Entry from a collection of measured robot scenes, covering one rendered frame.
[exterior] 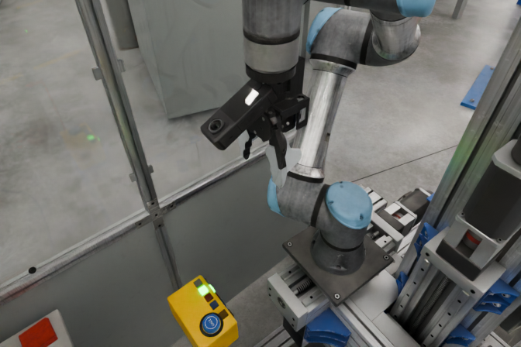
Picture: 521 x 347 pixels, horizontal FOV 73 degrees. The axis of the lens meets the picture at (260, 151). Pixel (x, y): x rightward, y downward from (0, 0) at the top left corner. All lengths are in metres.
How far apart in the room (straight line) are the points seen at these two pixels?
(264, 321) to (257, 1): 1.82
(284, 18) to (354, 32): 0.43
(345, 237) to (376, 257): 0.19
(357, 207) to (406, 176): 2.04
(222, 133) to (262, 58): 0.11
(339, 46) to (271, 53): 0.42
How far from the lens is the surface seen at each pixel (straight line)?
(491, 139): 0.78
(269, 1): 0.44
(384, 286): 1.15
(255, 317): 2.09
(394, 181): 2.83
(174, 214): 1.30
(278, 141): 0.52
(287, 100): 0.54
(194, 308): 0.94
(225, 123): 0.49
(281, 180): 0.58
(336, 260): 0.99
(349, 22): 0.88
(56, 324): 1.29
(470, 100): 3.94
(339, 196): 0.88
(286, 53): 0.47
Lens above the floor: 1.92
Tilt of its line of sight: 42 degrees down
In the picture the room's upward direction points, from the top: straight up
